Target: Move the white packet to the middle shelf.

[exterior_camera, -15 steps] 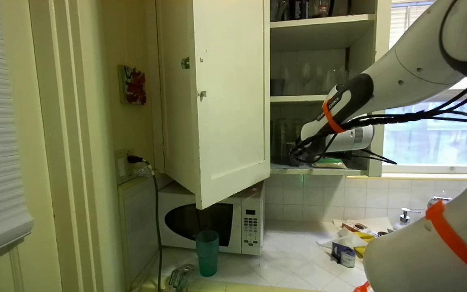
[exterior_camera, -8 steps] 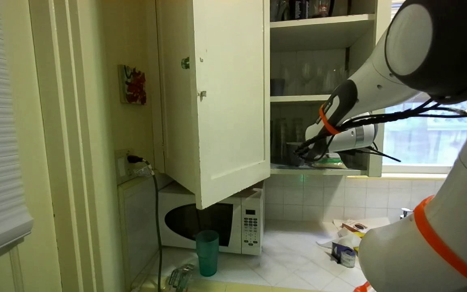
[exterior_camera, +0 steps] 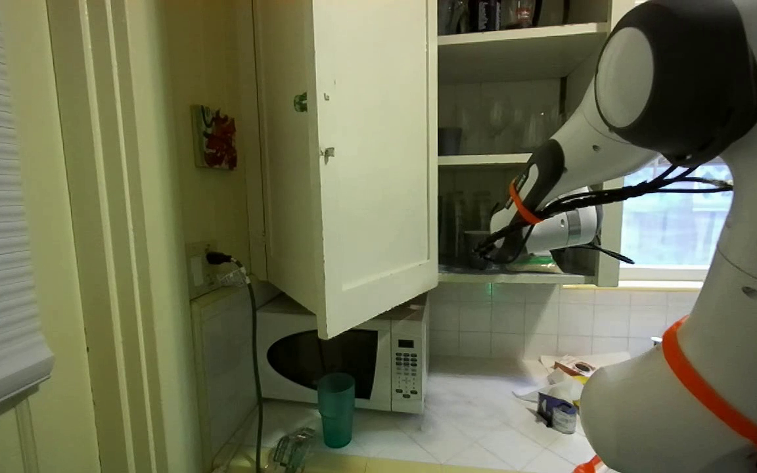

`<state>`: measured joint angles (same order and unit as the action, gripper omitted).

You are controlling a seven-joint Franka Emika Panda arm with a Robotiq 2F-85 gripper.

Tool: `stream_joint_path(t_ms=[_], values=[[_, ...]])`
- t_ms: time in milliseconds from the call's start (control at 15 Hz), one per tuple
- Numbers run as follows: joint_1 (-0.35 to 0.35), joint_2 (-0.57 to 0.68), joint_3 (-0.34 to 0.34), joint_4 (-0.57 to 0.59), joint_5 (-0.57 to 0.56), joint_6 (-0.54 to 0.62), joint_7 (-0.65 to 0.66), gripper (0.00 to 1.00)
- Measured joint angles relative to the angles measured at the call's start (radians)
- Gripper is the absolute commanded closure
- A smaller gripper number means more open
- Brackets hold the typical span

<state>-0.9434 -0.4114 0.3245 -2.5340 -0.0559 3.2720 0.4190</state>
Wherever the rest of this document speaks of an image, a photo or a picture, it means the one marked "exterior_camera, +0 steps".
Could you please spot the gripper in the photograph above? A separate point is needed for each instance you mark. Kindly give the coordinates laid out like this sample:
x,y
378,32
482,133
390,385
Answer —
x,y
579,259

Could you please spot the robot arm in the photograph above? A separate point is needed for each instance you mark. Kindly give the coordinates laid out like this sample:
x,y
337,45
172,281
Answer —
x,y
720,315

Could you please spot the window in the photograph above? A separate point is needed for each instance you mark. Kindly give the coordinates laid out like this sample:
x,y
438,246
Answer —
x,y
671,223

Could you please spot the grey cup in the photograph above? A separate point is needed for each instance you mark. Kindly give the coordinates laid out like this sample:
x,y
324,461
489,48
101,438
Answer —
x,y
474,253

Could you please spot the heap of papers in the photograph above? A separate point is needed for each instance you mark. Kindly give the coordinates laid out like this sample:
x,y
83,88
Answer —
x,y
575,368

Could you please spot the row of tall glasses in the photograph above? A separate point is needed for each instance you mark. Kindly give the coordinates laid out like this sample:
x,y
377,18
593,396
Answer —
x,y
460,213

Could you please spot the row of wine glasses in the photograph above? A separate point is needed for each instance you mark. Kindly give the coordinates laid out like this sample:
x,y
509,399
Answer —
x,y
516,128

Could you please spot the blue and white tin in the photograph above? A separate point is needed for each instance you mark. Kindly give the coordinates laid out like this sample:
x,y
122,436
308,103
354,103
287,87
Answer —
x,y
559,412

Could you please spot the dark cup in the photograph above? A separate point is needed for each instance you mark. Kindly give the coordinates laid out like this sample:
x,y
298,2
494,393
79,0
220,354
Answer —
x,y
449,140

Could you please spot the white microwave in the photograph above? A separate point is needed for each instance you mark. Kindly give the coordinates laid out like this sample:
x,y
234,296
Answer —
x,y
406,368

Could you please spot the white cabinet door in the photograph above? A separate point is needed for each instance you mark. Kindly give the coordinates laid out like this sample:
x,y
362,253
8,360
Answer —
x,y
372,164

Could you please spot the row of mugs and glasses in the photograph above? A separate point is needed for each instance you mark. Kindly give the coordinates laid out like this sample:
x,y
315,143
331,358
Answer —
x,y
483,14

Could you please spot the metal door latch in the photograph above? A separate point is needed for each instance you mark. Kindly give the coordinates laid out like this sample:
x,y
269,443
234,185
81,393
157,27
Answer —
x,y
328,154

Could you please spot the teal plastic cup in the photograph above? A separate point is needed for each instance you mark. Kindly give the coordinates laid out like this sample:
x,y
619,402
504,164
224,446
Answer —
x,y
336,410

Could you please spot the microwave door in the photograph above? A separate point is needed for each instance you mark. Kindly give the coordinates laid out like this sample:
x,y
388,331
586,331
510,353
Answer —
x,y
299,361

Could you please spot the cabinet door knob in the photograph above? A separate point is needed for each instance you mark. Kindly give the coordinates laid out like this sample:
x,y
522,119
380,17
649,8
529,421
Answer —
x,y
300,102

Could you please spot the clear glass jar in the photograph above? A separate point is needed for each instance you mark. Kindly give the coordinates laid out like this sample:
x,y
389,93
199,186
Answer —
x,y
293,448

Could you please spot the white wall cabinet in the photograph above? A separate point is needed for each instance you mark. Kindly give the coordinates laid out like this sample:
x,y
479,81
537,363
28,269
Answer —
x,y
516,56

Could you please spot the small wall picture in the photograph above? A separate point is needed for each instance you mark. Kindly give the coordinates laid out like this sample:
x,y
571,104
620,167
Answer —
x,y
215,138

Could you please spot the wall socket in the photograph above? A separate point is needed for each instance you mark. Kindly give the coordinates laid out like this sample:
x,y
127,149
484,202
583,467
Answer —
x,y
196,272

